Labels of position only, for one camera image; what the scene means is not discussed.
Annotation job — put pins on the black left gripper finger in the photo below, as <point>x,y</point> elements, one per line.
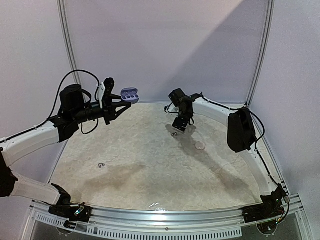
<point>115,97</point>
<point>117,109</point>

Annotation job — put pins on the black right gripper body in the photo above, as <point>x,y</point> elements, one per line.
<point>182,120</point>

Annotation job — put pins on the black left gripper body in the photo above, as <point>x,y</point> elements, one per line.
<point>107,112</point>

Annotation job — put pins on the blue-grey earbud charging case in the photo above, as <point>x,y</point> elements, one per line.
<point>130,94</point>

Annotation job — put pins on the pink white earbud charging case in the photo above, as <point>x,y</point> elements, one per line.
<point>200,145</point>

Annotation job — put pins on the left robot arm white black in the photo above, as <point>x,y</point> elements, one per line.
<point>74,111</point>

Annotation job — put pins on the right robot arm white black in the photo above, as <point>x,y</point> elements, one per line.
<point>241,138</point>

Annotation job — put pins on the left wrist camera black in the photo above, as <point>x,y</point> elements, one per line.
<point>104,89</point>

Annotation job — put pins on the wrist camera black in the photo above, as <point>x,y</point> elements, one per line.
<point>176,96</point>
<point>104,89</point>

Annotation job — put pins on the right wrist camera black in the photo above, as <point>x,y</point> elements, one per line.
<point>176,96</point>

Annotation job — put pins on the aluminium corner post right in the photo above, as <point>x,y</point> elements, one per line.
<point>262,50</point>

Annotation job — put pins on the aluminium front rail base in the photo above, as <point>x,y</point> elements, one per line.
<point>123,224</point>

